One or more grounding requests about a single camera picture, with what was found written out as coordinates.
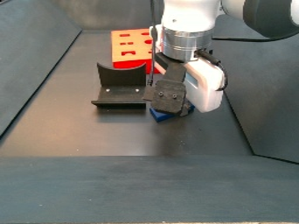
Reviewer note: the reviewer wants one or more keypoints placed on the red shape-sorter block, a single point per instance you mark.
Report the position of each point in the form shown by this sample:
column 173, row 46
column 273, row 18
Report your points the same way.
column 131, row 48

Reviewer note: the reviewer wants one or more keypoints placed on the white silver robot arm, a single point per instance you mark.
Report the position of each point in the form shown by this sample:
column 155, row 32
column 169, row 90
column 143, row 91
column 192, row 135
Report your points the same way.
column 183, row 36

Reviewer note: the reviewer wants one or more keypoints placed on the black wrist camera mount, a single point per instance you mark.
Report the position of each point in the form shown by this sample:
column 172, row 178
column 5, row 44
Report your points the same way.
column 167, row 94

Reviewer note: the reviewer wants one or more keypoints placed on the black curved fixture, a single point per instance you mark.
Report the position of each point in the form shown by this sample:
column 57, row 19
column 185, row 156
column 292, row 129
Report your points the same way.
column 121, row 87

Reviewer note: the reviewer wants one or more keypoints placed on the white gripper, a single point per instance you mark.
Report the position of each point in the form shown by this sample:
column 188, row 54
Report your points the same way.
column 204, row 81

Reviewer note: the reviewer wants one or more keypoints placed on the blue square-circle object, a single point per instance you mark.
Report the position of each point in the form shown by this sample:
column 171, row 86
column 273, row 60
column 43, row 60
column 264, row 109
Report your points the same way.
column 159, row 116

